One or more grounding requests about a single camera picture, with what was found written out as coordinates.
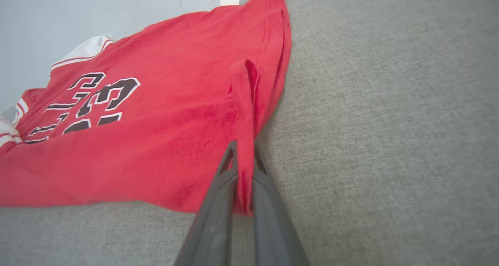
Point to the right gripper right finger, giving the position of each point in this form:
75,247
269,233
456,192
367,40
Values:
273,227

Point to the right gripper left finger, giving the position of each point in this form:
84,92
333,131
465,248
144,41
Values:
212,227

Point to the red jersey with number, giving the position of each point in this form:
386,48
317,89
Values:
156,141

